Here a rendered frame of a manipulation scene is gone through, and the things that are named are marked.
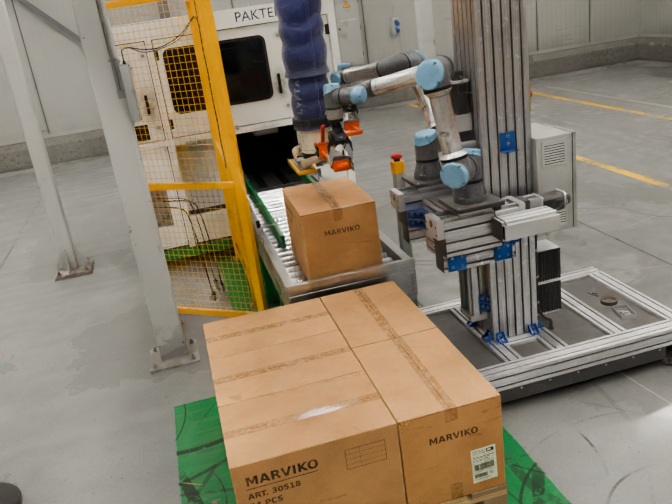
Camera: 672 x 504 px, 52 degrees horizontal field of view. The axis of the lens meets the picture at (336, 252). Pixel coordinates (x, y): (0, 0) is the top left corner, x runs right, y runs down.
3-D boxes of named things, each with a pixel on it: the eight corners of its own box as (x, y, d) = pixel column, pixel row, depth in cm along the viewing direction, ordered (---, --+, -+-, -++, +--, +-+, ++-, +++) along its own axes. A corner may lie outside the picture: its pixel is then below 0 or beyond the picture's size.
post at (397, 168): (406, 311, 447) (389, 160, 412) (415, 309, 448) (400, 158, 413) (409, 315, 440) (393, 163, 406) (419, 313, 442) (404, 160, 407)
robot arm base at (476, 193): (478, 192, 316) (477, 171, 313) (493, 200, 302) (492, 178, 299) (448, 198, 313) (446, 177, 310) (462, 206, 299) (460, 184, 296)
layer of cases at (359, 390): (218, 393, 354) (202, 324, 340) (400, 347, 373) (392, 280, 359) (250, 561, 245) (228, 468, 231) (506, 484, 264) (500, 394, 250)
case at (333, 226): (292, 251, 419) (281, 188, 405) (355, 238, 426) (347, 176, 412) (311, 287, 364) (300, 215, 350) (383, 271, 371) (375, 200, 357)
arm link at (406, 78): (458, 48, 290) (359, 78, 317) (449, 51, 282) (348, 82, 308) (465, 75, 293) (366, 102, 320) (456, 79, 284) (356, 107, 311)
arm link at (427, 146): (410, 159, 350) (407, 133, 346) (427, 153, 359) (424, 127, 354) (429, 161, 342) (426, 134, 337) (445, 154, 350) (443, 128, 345)
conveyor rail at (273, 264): (238, 210, 574) (233, 188, 568) (244, 208, 575) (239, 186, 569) (291, 321, 362) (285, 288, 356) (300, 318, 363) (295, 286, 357)
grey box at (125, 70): (132, 117, 390) (120, 63, 380) (142, 116, 391) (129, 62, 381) (132, 122, 372) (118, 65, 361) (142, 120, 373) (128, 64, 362)
